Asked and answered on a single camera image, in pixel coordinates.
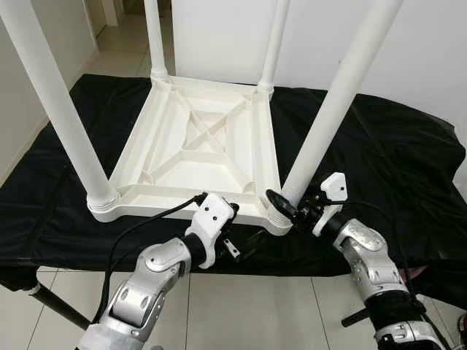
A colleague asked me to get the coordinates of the white plastic table top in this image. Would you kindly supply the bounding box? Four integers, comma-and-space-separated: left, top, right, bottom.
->
86, 73, 293, 238

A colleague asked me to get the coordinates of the black table cloth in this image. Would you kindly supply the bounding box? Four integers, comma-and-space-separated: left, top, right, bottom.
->
0, 73, 467, 311

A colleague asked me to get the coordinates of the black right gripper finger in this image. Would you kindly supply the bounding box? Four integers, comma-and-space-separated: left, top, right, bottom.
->
265, 190, 300, 223

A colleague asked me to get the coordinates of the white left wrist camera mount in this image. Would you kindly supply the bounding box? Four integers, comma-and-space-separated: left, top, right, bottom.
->
186, 192, 236, 269

